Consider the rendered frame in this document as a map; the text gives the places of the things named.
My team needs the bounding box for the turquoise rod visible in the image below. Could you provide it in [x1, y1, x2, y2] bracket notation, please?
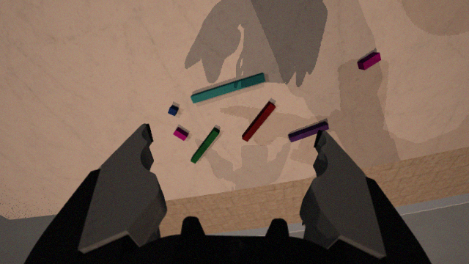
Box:
[191, 73, 265, 103]

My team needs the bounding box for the green rod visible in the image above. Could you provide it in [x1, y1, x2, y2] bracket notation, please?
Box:
[191, 128, 220, 163]

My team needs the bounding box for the dark red rod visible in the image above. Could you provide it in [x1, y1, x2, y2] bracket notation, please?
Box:
[242, 101, 276, 141]

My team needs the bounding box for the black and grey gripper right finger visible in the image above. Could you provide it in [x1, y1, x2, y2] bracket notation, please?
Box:
[300, 130, 431, 264]

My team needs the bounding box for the purple rod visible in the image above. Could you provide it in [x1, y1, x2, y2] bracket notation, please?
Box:
[288, 121, 329, 142]

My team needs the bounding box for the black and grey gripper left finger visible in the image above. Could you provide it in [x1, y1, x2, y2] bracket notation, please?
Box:
[24, 124, 167, 264]

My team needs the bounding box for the small dark blue cube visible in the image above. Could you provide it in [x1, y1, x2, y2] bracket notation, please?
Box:
[168, 105, 179, 116]

